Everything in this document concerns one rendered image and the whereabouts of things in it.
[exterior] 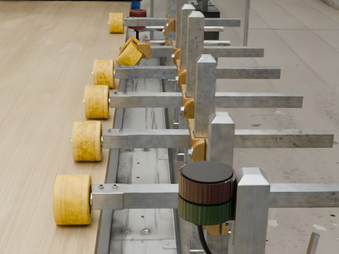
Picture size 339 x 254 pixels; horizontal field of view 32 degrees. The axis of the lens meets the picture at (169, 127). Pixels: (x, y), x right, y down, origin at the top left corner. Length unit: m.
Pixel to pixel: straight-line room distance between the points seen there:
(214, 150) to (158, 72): 0.80
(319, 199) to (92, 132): 0.45
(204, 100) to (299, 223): 1.81
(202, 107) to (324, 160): 2.50
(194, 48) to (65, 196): 0.54
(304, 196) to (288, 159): 2.55
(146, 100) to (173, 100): 0.06
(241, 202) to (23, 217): 0.48
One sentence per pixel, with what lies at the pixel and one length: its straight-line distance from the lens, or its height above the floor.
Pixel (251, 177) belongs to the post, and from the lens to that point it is 0.62.
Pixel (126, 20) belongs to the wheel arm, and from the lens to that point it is 2.38.
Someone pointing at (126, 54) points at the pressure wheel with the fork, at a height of 0.94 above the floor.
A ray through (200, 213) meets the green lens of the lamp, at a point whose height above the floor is 1.09.
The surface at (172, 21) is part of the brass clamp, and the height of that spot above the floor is 0.96.
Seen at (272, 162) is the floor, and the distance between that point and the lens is 3.46.
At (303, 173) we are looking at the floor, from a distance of 3.37.
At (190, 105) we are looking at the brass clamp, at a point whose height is 0.96.
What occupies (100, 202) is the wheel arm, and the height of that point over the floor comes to 0.95.
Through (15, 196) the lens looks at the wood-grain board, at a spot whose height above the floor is 0.90.
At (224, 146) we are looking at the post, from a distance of 0.87.
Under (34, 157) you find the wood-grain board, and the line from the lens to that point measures 1.24.
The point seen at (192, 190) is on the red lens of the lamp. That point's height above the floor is 1.12.
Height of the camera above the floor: 1.39
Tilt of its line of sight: 21 degrees down
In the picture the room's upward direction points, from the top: 1 degrees clockwise
